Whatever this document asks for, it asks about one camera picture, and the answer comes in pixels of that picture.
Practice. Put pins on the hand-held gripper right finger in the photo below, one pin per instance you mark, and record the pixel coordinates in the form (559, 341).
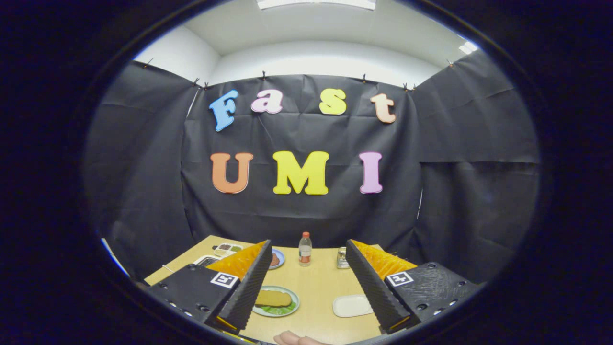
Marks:
(371, 287)

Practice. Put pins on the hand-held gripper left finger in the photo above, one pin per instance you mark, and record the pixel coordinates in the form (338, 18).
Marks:
(249, 287)

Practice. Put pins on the dark toasted bread slice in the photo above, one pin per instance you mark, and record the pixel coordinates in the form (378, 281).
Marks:
(273, 298)

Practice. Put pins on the green lettuce leaf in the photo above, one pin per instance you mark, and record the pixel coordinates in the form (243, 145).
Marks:
(278, 311)

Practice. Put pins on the small white dish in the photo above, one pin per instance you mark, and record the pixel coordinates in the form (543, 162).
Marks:
(349, 306)

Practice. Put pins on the brown meat piece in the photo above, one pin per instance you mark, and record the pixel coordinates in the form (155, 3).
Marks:
(274, 260)

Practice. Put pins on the pale green plate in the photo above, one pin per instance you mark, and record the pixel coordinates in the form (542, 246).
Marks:
(287, 288)

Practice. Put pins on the metal utensil holder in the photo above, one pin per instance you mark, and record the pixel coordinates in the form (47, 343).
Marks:
(342, 258)

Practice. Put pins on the white divided condiment tray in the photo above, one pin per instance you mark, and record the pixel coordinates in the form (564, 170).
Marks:
(227, 249)

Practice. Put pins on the blue plate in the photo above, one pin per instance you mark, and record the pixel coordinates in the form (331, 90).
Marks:
(282, 256)

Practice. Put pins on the white toaster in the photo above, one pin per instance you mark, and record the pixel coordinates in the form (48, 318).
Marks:
(203, 261)

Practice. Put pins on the clear bottle with red cap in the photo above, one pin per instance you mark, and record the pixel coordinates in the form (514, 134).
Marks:
(305, 251)

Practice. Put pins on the black backdrop cloth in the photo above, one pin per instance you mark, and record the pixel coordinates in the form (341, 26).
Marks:
(311, 215)

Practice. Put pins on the ceiling light panel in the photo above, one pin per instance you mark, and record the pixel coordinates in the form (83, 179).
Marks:
(468, 47)
(316, 4)

